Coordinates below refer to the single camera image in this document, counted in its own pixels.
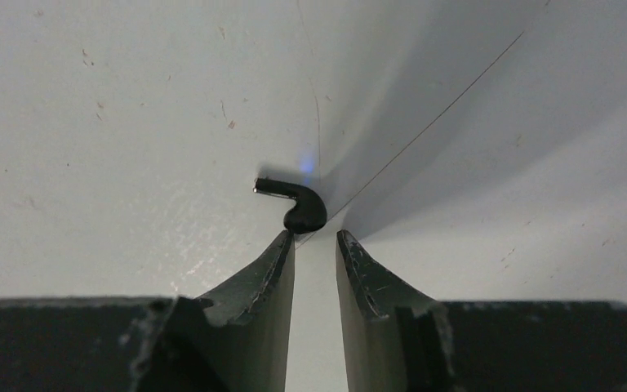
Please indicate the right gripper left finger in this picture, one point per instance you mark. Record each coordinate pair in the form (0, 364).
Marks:
(231, 338)

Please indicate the black earbud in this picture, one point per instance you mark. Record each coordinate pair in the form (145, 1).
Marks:
(309, 214)

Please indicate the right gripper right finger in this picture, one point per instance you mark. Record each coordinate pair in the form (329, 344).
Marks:
(396, 338)

